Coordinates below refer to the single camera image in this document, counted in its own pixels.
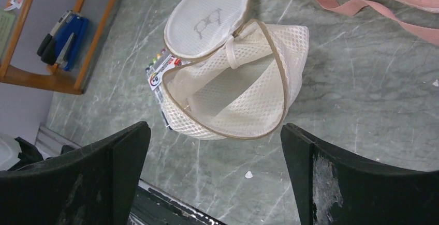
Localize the papers on shelf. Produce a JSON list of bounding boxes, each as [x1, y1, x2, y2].
[[1, 0, 24, 56]]

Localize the beige mesh laundry bag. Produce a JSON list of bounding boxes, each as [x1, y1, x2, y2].
[[161, 0, 310, 140]]

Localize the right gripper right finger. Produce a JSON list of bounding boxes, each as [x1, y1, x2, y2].
[[281, 123, 438, 224]]

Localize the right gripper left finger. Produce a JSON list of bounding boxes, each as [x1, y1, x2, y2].
[[1, 121, 151, 224]]

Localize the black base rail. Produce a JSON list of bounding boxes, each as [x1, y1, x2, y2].
[[127, 179, 224, 225]]

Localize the aluminium frame rail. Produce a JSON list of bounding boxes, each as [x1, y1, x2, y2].
[[35, 123, 81, 159]]

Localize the blue stapler on shelf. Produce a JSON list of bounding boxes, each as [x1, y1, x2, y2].
[[37, 10, 89, 71]]

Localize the marker pen pack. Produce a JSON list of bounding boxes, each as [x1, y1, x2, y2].
[[145, 49, 182, 130]]

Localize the orange wooden shelf rack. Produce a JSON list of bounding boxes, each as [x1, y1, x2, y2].
[[1, 0, 116, 95]]

